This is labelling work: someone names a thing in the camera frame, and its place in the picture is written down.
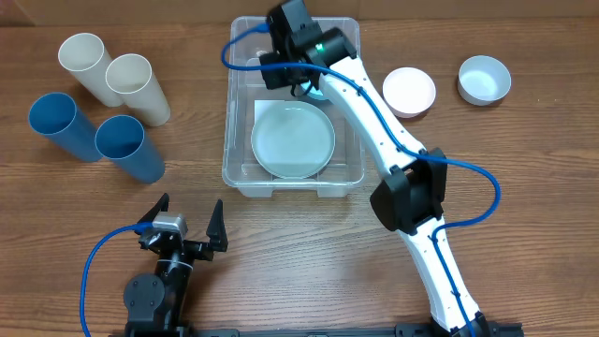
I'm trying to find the dark blue cup near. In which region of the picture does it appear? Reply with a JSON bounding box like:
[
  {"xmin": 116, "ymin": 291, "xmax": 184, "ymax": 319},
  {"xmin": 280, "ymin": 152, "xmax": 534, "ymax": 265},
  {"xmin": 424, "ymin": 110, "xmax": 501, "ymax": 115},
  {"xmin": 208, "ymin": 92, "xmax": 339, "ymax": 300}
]
[{"xmin": 95, "ymin": 115, "xmax": 166, "ymax": 184}]

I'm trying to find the clear plastic storage bin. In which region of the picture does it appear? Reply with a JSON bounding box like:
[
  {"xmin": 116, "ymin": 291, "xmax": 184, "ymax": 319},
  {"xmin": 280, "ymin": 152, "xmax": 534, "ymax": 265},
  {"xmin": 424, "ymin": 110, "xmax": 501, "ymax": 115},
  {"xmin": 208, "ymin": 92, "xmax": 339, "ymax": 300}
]
[{"xmin": 222, "ymin": 16, "xmax": 366, "ymax": 198}]

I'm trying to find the beige cup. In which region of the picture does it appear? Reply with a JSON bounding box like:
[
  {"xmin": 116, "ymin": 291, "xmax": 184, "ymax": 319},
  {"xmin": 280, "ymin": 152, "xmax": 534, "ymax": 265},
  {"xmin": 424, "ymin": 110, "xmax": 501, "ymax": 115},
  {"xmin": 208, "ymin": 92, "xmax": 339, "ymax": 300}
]
[
  {"xmin": 105, "ymin": 53, "xmax": 170, "ymax": 127},
  {"xmin": 57, "ymin": 33, "xmax": 124, "ymax": 108}
]

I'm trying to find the beige cup right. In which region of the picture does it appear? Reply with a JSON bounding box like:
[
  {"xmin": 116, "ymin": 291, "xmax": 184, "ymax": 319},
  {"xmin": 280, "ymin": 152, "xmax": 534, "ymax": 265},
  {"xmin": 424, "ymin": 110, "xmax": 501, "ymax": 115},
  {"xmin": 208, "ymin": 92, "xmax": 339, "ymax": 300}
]
[{"xmin": 105, "ymin": 53, "xmax": 170, "ymax": 127}]

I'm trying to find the pink bowl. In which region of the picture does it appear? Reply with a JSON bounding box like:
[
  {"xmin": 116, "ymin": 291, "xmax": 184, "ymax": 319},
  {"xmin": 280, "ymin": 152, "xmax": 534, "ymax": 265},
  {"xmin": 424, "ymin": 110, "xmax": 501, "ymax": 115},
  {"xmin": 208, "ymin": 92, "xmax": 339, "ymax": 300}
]
[{"xmin": 383, "ymin": 67, "xmax": 436, "ymax": 118}]

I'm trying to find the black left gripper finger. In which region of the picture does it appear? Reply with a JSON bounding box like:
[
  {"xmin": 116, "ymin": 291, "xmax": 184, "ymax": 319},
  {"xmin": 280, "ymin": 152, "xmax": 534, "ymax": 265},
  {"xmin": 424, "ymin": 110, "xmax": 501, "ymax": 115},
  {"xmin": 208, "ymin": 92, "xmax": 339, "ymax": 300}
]
[
  {"xmin": 138, "ymin": 193, "xmax": 169, "ymax": 224},
  {"xmin": 206, "ymin": 199, "xmax": 228, "ymax": 252}
]

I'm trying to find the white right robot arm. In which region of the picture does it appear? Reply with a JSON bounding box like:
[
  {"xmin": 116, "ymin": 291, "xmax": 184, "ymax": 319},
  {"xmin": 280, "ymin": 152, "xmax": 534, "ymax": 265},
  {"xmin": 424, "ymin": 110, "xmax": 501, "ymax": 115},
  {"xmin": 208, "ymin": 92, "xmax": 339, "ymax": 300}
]
[{"xmin": 256, "ymin": 23, "xmax": 492, "ymax": 336}]

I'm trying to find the blue cable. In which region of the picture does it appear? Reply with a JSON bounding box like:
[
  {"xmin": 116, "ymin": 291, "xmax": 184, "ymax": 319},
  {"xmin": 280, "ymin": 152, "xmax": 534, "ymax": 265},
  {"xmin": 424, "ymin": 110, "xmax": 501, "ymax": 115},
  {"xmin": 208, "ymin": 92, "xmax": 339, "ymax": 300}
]
[
  {"xmin": 79, "ymin": 222, "xmax": 155, "ymax": 337},
  {"xmin": 220, "ymin": 22, "xmax": 503, "ymax": 337}
]

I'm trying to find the beige cup left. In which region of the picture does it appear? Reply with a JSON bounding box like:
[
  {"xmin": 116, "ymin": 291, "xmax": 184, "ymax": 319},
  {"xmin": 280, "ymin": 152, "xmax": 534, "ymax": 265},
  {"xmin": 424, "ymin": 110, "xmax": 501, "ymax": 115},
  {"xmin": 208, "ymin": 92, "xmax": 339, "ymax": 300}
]
[{"xmin": 57, "ymin": 33, "xmax": 124, "ymax": 108}]

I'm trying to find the blue left cable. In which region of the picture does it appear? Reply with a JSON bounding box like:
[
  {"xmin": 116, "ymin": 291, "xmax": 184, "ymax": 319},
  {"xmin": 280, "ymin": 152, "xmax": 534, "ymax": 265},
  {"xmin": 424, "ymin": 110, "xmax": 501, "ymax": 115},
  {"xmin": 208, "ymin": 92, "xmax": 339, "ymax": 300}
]
[{"xmin": 79, "ymin": 222, "xmax": 155, "ymax": 337}]

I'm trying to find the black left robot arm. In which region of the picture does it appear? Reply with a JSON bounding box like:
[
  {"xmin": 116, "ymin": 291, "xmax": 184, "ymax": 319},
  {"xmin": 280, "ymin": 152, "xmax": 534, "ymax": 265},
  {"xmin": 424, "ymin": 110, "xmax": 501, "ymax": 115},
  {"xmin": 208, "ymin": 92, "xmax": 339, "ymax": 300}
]
[{"xmin": 124, "ymin": 194, "xmax": 228, "ymax": 336}]

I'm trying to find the dark blue cup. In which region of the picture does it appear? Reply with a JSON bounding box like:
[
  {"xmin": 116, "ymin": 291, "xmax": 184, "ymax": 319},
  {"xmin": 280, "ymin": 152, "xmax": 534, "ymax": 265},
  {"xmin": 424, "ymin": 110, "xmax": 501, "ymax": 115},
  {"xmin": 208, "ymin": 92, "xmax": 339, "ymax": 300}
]
[
  {"xmin": 95, "ymin": 115, "xmax": 166, "ymax": 184},
  {"xmin": 28, "ymin": 92, "xmax": 102, "ymax": 162}
]

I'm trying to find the grey plate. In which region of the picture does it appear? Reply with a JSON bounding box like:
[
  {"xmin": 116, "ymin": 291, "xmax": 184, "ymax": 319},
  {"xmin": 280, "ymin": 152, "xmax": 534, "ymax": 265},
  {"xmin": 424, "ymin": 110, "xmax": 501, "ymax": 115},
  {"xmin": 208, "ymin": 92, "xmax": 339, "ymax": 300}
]
[{"xmin": 251, "ymin": 101, "xmax": 336, "ymax": 179}]

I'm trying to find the light blue bowl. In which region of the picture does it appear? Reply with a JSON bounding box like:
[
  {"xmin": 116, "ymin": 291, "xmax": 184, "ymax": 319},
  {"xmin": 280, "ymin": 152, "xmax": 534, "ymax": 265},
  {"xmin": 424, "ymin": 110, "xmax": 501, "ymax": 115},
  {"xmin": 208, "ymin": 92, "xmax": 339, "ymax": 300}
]
[{"xmin": 300, "ymin": 81, "xmax": 327, "ymax": 101}]

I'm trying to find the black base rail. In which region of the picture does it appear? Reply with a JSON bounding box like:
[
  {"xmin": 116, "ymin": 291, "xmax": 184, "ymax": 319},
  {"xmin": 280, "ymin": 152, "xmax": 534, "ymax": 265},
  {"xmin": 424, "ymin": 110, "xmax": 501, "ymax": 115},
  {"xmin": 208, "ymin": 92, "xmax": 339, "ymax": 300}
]
[{"xmin": 186, "ymin": 322, "xmax": 524, "ymax": 337}]

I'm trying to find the grey bowl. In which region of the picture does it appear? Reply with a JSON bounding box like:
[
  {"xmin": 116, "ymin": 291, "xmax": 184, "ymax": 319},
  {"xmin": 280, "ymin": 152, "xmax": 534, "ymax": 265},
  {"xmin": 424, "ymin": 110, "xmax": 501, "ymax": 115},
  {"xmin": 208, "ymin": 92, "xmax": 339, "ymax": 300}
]
[{"xmin": 457, "ymin": 55, "xmax": 512, "ymax": 107}]

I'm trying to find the dark blue cup far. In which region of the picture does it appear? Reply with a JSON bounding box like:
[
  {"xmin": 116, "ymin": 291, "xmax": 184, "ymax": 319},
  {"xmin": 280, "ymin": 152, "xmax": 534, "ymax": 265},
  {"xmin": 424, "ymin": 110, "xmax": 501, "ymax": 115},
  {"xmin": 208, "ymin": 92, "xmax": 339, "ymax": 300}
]
[{"xmin": 28, "ymin": 92, "xmax": 102, "ymax": 162}]

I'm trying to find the blue right cable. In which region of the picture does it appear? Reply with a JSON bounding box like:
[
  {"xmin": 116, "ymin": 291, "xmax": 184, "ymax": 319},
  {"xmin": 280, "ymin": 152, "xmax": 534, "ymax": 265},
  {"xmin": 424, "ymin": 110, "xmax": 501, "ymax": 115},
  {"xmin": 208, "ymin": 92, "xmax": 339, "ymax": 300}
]
[{"xmin": 220, "ymin": 22, "xmax": 503, "ymax": 337}]

